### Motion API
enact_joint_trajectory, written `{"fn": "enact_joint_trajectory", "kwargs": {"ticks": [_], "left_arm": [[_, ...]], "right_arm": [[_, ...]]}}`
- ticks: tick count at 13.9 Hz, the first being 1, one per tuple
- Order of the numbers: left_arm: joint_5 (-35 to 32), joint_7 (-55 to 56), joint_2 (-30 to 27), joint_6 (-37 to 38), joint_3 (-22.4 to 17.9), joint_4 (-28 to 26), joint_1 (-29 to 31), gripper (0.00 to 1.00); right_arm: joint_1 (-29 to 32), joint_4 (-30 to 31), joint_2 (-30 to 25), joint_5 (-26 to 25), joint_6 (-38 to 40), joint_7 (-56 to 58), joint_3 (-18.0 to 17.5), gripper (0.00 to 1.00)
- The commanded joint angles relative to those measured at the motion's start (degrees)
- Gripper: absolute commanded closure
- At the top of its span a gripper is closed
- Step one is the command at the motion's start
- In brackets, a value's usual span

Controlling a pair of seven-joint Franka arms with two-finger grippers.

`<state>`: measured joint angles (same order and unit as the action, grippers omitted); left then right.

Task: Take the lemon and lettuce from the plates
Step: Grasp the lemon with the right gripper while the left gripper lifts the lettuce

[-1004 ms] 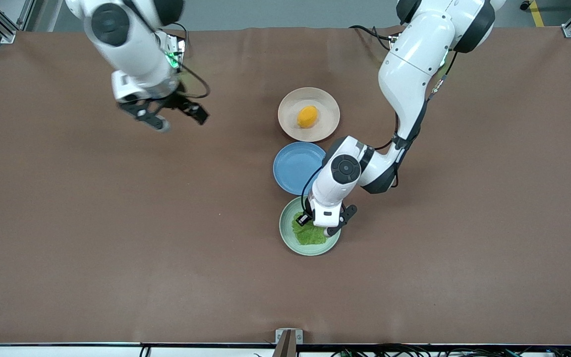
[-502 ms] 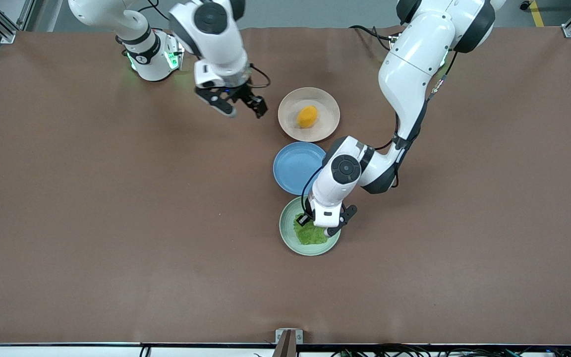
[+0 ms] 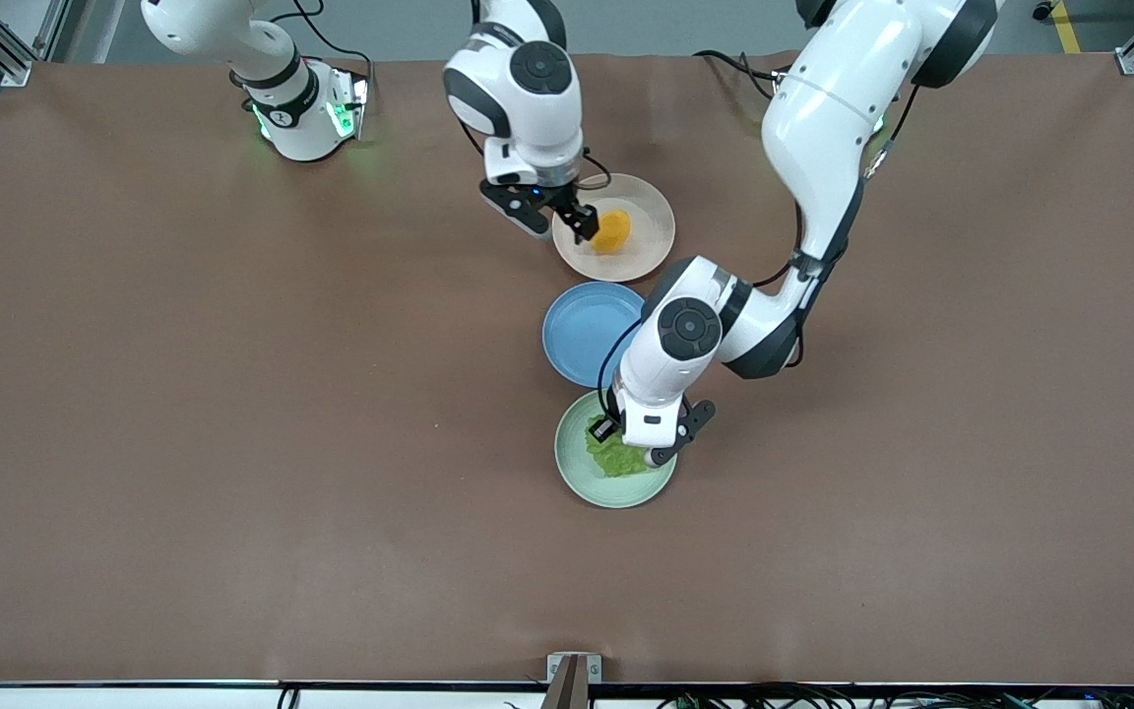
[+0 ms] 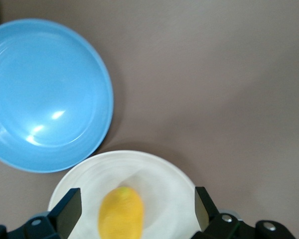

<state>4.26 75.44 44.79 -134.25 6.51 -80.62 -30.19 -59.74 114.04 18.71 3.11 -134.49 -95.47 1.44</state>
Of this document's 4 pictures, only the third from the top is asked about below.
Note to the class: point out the blue round plate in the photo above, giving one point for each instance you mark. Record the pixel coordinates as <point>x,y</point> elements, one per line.
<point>577,330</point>

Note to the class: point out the beige round plate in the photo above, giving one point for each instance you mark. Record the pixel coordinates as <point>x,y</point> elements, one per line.
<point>648,246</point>

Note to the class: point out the metal table edge bracket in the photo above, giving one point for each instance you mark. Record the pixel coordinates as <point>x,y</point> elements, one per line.
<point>572,679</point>

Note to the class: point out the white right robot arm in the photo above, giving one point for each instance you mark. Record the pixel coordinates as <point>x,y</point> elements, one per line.
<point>528,89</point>

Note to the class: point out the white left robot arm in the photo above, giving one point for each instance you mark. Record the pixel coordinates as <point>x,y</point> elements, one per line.
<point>823,128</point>

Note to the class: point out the light green round plate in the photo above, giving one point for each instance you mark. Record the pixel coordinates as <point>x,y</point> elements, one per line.
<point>577,475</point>

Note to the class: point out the black castor wheel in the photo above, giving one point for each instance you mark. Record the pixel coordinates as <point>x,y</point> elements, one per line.
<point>1044,9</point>

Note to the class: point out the yellow lemon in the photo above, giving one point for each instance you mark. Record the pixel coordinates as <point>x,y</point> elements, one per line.
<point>614,231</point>

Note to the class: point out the green lettuce leaf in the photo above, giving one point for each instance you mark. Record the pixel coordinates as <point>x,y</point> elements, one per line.
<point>621,461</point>

